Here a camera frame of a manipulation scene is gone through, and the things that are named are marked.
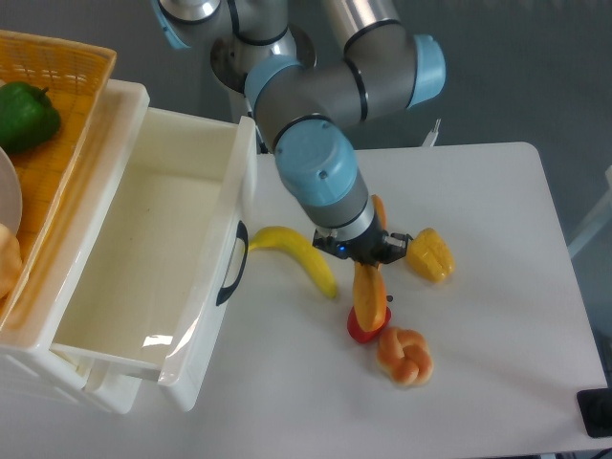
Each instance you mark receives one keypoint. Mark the pale bread roll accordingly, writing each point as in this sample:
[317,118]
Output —
[11,261]

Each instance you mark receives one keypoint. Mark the white plastic drawer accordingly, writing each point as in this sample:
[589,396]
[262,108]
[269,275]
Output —
[145,303]

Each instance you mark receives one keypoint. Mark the black drawer handle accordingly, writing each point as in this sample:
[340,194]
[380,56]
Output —
[236,265]

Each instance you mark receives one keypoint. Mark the yellow banana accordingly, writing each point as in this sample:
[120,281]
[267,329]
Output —
[297,246]

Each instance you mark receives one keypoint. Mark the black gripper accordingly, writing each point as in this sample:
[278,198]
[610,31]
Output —
[372,247]

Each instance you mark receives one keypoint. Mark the white plate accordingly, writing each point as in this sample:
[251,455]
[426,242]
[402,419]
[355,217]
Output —
[10,194]

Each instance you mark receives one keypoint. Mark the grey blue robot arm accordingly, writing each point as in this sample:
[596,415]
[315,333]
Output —
[300,111]

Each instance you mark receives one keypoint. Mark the yellow bell pepper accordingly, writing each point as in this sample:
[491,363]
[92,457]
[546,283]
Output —
[429,256]

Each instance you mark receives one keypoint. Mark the orange woven basket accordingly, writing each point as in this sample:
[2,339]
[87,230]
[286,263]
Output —
[75,74]

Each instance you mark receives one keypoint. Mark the braided bread roll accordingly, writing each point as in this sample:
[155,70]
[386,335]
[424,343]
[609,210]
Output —
[403,356]

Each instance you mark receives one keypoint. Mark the red bell pepper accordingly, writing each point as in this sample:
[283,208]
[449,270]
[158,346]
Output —
[361,332]

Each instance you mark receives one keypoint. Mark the long orange bread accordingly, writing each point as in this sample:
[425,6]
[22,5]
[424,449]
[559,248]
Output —
[369,297]

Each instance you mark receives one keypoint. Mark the white drawer cabinet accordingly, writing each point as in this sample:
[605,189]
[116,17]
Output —
[29,365]

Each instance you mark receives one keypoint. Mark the black device at edge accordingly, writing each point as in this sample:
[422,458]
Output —
[595,411]

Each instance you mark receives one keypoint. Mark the green bell pepper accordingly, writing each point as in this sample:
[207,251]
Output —
[28,117]

